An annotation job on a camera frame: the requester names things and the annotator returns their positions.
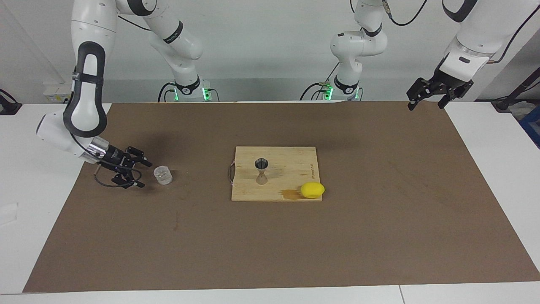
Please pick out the brown paper table mat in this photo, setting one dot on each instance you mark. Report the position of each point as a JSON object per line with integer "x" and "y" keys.
{"x": 270, "y": 245}

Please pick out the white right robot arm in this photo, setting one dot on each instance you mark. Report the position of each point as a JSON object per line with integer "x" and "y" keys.
{"x": 86, "y": 97}

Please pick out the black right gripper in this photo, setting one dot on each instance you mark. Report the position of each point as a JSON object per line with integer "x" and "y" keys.
{"x": 114, "y": 158}

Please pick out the small clear glass cup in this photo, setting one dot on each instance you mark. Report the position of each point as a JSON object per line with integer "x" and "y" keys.
{"x": 163, "y": 175}

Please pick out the bamboo cutting board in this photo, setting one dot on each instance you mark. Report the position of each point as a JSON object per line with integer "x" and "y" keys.
{"x": 291, "y": 169}

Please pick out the clear plastic sheet scrap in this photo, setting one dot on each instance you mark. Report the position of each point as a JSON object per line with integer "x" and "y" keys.
{"x": 8, "y": 213}

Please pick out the yellow lemon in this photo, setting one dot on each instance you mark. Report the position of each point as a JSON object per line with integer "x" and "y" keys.
{"x": 312, "y": 190}

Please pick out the steel double jigger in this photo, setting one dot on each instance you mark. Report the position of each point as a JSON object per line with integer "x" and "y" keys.
{"x": 261, "y": 162}

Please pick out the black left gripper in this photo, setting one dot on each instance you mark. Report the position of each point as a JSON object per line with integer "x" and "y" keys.
{"x": 447, "y": 80}

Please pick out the black stand leg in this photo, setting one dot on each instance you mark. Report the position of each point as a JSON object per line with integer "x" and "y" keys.
{"x": 517, "y": 90}

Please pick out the white wall socket box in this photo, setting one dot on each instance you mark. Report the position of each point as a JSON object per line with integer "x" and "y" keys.
{"x": 52, "y": 93}

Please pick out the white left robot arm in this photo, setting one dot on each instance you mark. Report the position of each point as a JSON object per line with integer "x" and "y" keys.
{"x": 472, "y": 46}

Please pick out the blue crate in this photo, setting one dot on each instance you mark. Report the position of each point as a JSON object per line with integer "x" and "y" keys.
{"x": 532, "y": 124}

